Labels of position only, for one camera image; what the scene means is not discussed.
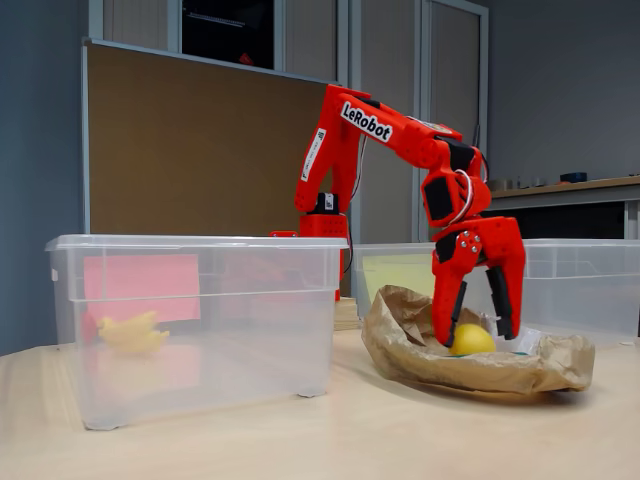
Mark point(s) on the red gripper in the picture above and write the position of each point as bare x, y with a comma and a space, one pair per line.
492, 240

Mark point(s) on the yellow toy lemon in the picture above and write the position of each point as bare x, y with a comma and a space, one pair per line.
475, 341

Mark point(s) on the yellow toy banana bunch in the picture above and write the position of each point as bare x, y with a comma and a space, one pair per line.
132, 335

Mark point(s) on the red robot arm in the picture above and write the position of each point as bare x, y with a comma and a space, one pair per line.
330, 150

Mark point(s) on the clear plastic bin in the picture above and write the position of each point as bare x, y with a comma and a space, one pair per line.
250, 350
575, 300

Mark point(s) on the crumpled brown paper bag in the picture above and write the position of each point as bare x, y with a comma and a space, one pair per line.
450, 375

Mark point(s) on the yellow paper note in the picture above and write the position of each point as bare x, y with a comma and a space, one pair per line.
395, 275

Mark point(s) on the wooden base block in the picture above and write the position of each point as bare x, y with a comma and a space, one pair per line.
346, 315

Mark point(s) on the wooden sideboard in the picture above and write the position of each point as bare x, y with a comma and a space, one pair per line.
575, 192

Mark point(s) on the dark blue round object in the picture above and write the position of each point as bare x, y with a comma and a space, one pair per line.
573, 177

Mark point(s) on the grey cabinet with doors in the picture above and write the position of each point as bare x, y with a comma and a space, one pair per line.
450, 100

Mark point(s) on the orange printed clamp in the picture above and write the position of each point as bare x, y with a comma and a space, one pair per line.
283, 234

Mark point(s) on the brown cork pinboard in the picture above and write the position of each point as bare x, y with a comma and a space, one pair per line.
200, 150

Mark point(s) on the pink paper note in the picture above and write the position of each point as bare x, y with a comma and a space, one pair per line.
140, 285

